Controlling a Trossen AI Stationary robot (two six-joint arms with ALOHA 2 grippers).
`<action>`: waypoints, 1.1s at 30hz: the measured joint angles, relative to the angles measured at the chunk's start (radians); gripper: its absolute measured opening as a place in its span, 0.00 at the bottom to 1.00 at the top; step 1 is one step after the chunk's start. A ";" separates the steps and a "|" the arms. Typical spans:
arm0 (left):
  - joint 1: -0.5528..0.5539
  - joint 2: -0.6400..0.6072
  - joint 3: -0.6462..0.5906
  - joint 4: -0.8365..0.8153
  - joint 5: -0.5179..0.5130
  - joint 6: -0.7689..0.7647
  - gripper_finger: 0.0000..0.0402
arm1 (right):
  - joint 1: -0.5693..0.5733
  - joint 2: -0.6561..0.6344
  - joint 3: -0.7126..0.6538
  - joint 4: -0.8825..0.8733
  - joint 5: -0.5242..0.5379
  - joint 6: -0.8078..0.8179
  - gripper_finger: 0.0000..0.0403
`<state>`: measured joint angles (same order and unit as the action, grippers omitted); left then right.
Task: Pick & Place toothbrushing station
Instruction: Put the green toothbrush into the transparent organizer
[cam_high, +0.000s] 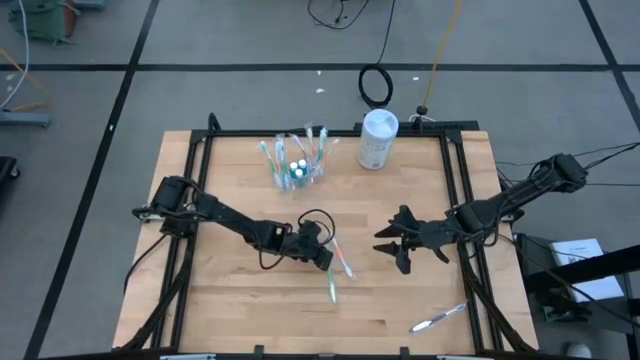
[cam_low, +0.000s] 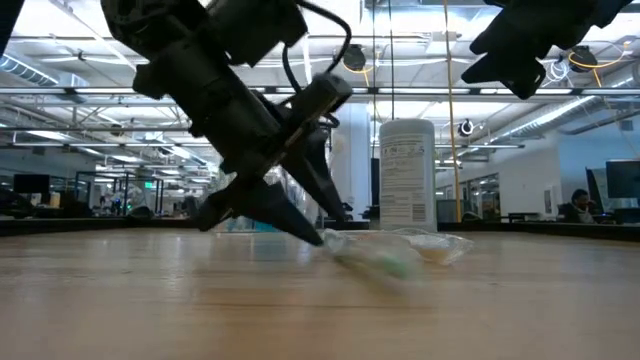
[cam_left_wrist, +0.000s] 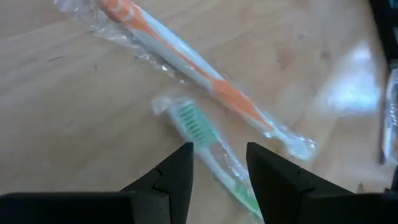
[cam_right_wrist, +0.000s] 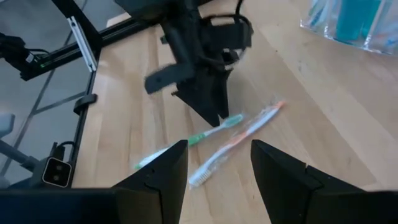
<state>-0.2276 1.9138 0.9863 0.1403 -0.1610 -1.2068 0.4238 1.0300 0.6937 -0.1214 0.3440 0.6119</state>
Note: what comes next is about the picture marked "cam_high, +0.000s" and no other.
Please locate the grey floor stand base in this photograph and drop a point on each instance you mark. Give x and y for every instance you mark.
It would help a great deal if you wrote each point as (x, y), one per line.
(25, 119)

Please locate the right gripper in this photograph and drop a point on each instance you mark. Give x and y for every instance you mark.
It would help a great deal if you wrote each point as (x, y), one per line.
(425, 235)

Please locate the black table clamp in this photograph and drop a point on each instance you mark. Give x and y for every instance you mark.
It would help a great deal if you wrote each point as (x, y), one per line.
(404, 352)
(258, 351)

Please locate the white wipes canister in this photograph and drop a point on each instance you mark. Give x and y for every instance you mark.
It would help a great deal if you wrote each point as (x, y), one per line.
(377, 145)

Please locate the clear acrylic organizer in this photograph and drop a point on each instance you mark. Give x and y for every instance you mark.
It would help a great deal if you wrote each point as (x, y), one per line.
(315, 181)

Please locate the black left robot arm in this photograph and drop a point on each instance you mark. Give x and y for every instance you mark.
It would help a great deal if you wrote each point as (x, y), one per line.
(235, 222)

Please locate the green bag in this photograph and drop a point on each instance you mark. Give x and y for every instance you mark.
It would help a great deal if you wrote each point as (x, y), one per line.
(45, 22)

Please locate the white paper booklet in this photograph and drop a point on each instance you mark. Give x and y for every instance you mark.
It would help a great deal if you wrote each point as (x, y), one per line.
(575, 250)

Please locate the white toothbrush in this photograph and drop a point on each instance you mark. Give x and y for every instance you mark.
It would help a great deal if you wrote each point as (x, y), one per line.
(437, 318)

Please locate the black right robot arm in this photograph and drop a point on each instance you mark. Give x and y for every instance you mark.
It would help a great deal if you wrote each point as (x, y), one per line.
(505, 202)

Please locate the white label strip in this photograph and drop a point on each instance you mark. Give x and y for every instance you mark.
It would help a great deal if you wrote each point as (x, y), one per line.
(187, 357)
(462, 357)

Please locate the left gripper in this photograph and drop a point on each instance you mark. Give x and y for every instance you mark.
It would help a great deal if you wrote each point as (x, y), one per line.
(302, 240)

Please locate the person's shoe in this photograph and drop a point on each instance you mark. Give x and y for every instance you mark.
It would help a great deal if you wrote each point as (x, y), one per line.
(579, 351)

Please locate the black side cart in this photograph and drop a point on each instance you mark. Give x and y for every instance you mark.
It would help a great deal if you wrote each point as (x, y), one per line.
(620, 257)

